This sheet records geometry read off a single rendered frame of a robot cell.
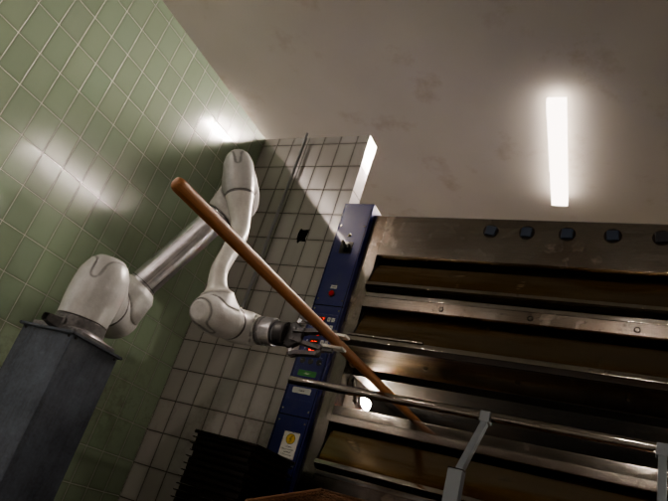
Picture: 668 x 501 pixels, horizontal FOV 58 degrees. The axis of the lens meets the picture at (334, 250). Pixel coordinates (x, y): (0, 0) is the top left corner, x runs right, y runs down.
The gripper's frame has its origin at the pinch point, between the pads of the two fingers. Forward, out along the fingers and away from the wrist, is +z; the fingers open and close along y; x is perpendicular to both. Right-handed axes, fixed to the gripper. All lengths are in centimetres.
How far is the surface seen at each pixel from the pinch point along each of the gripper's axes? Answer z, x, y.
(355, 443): -19, -77, 15
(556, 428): 58, -37, 4
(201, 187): -123, -47, -85
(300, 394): -47, -73, 1
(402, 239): -22, -76, -78
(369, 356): -19, -68, -19
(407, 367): -4, -72, -18
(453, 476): 37.0, -15.2, 26.5
